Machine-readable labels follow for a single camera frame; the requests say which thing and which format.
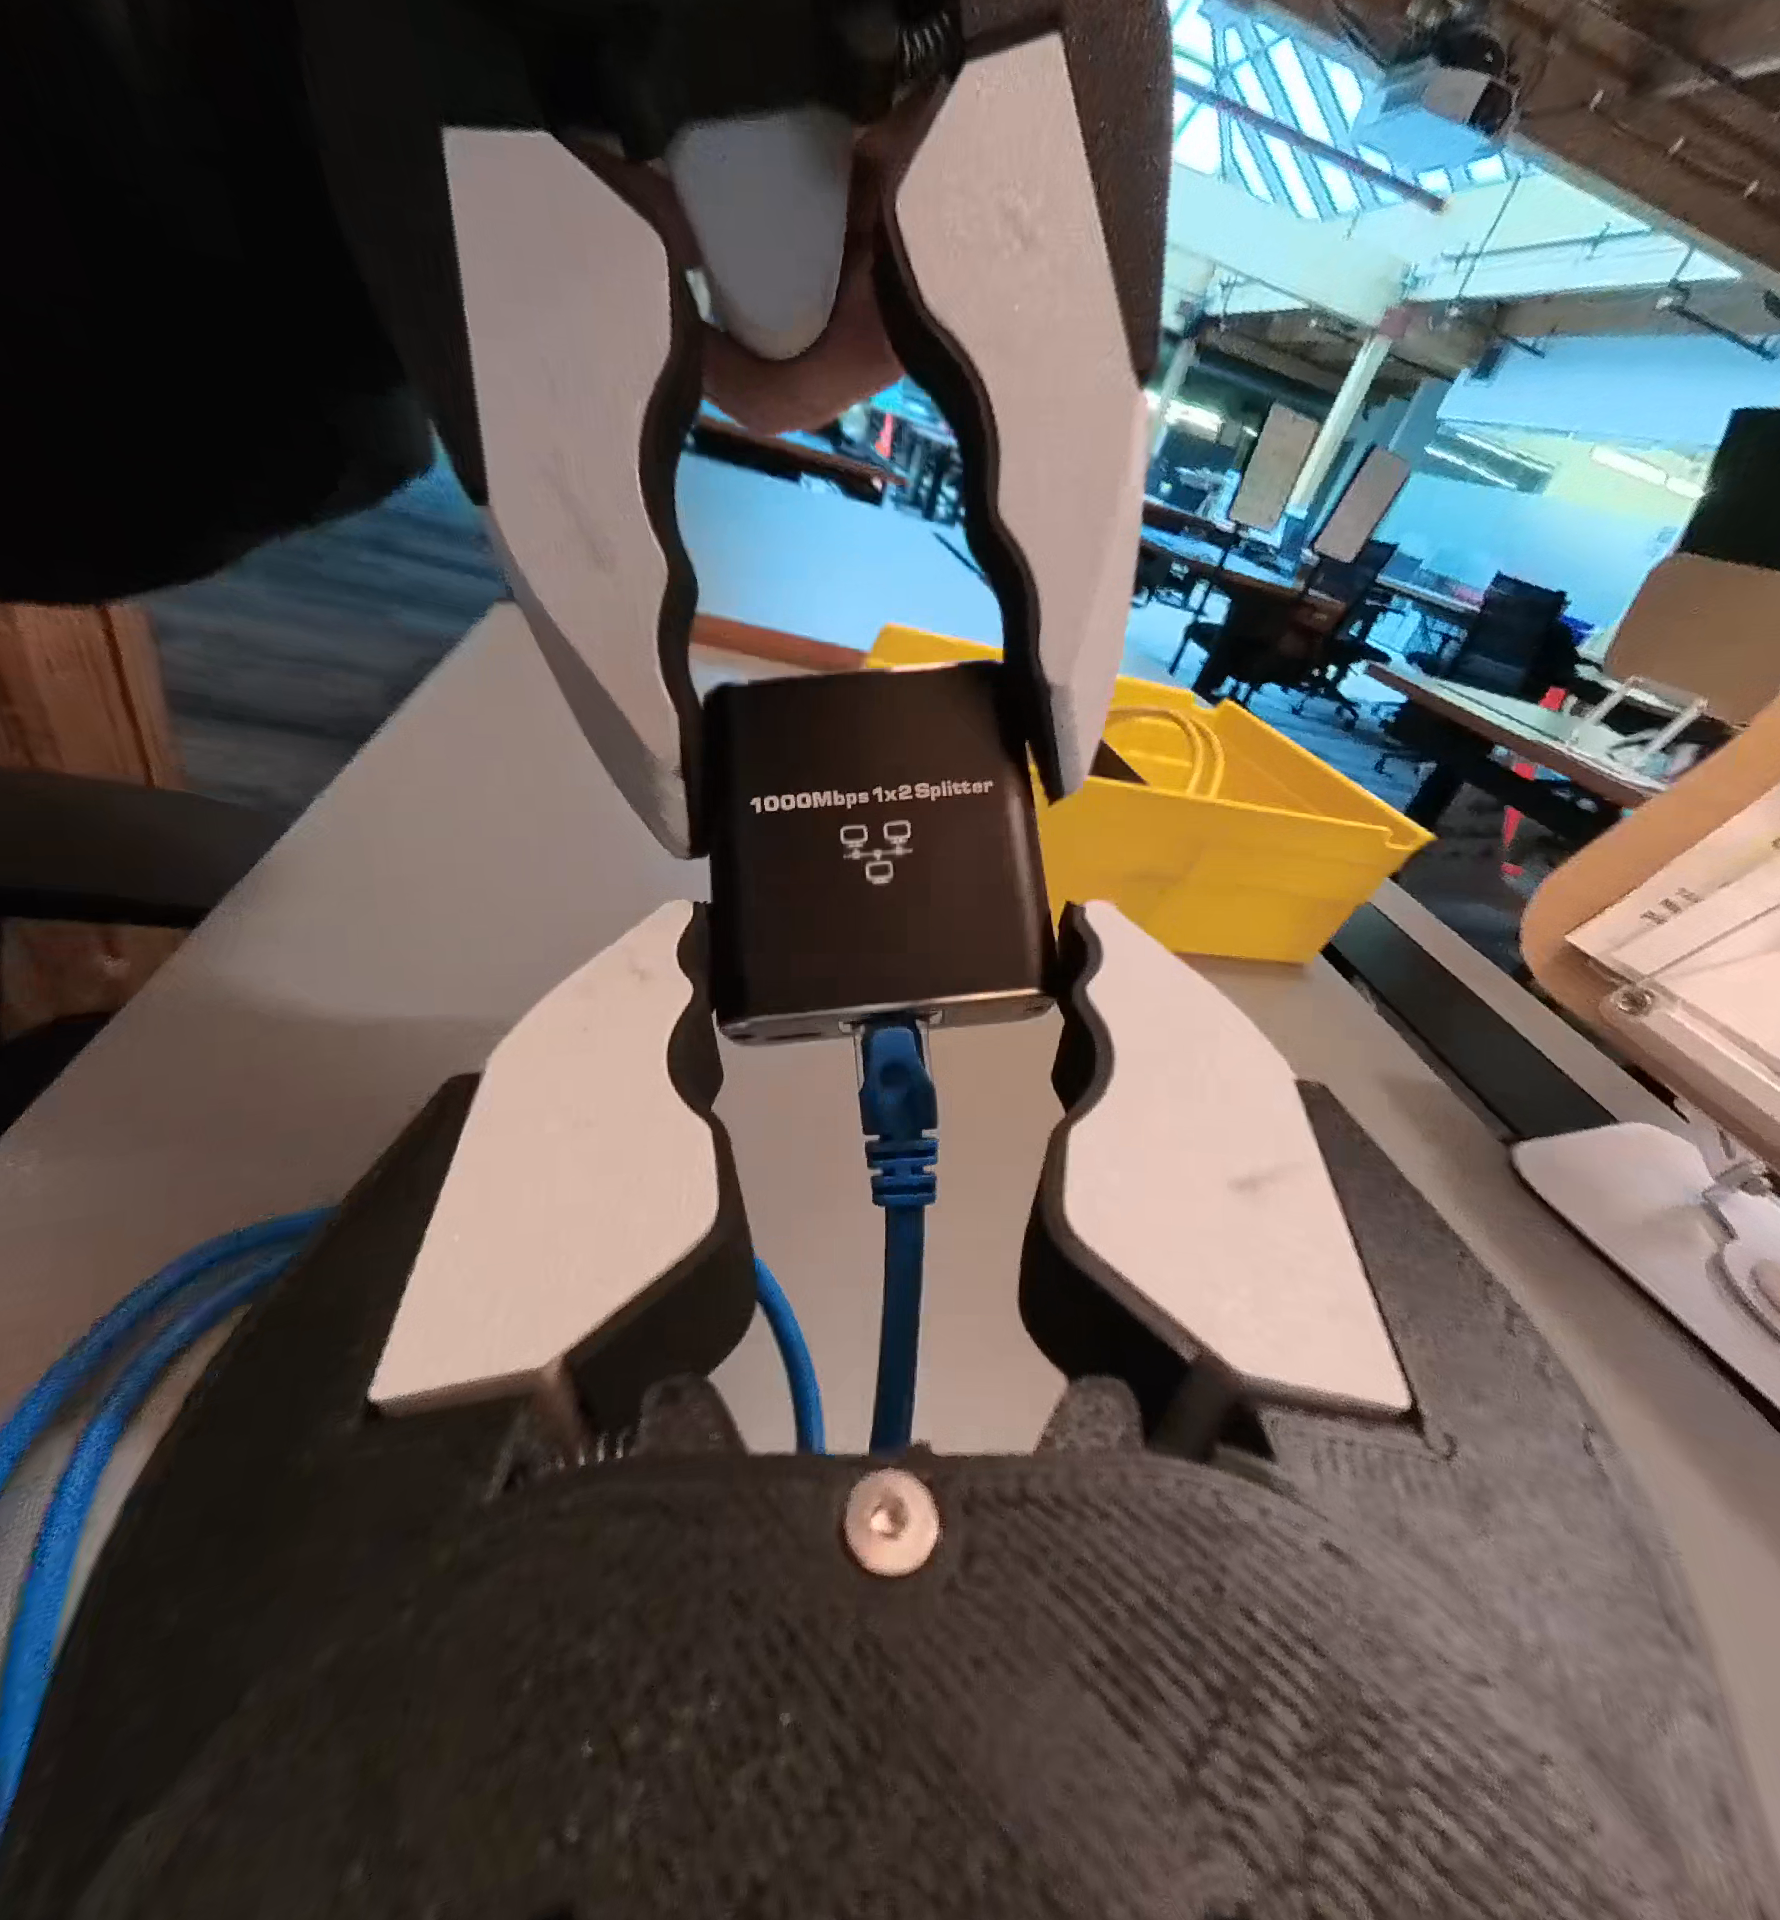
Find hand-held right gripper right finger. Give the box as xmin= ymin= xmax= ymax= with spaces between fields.
xmin=1021 ymin=893 xmax=1421 ymax=1415

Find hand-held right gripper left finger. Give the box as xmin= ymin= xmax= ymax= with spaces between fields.
xmin=363 ymin=893 xmax=756 ymax=1415

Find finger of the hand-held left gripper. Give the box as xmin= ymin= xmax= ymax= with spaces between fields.
xmin=439 ymin=129 xmax=713 ymax=863
xmin=869 ymin=29 xmax=1155 ymax=803

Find blue ethernet cable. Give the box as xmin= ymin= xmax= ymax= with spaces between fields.
xmin=0 ymin=1015 xmax=945 ymax=1891

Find black network splitter box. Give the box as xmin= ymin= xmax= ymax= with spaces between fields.
xmin=699 ymin=660 xmax=1063 ymax=1048

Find person's left forearm black sleeve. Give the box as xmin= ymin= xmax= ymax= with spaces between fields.
xmin=0 ymin=0 xmax=449 ymax=601

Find wooden background desk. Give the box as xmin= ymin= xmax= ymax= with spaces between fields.
xmin=1368 ymin=655 xmax=1735 ymax=819

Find person's left hand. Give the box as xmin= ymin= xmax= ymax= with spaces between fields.
xmin=699 ymin=313 xmax=903 ymax=441

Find standing whiteboard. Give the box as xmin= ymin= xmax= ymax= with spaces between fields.
xmin=1312 ymin=444 xmax=1416 ymax=564
xmin=1226 ymin=404 xmax=1327 ymax=538

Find white wood-edged table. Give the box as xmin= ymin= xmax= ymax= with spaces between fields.
xmin=677 ymin=451 xmax=1016 ymax=670

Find yellow plastic bin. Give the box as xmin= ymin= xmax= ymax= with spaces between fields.
xmin=863 ymin=623 xmax=1434 ymax=967

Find white blister card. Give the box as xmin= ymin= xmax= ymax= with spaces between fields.
xmin=1512 ymin=1124 xmax=1780 ymax=1464

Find ceiling projector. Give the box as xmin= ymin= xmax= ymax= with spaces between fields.
xmin=1353 ymin=62 xmax=1524 ymax=170

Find brown clipboard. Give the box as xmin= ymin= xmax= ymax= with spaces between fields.
xmin=1524 ymin=704 xmax=1780 ymax=1186

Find black background office chair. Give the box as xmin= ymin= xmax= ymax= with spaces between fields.
xmin=1433 ymin=568 xmax=1582 ymax=710

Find white paper sheets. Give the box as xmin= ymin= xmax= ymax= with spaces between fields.
xmin=1567 ymin=735 xmax=1780 ymax=1121

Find brown board on stand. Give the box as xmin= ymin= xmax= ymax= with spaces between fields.
xmin=1601 ymin=552 xmax=1780 ymax=723

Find black panel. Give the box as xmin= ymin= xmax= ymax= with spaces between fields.
xmin=1673 ymin=405 xmax=1780 ymax=584

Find pale yellow cable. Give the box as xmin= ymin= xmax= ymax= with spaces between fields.
xmin=1106 ymin=710 xmax=1241 ymax=800

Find wooden post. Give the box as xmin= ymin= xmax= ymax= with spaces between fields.
xmin=0 ymin=594 xmax=184 ymax=1037

